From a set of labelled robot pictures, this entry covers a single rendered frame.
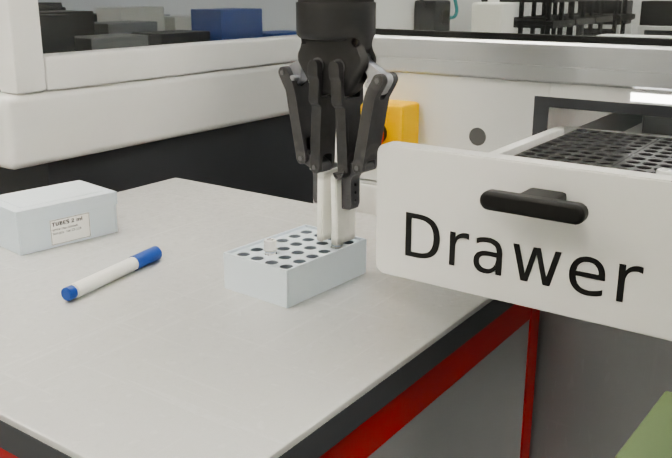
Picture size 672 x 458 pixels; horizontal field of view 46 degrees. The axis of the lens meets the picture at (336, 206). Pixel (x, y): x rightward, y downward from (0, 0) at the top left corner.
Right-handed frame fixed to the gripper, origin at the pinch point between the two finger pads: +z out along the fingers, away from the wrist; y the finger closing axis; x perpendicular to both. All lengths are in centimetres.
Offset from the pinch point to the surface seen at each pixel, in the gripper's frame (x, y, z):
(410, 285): 3.3, 6.9, 7.8
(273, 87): 53, -58, -2
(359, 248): 2.2, 1.3, 4.8
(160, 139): 24, -57, 3
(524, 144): 15.2, 12.7, -5.5
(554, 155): 8.7, 18.8, -6.2
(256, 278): -8.9, -2.5, 5.7
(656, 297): -7.0, 33.5, -0.9
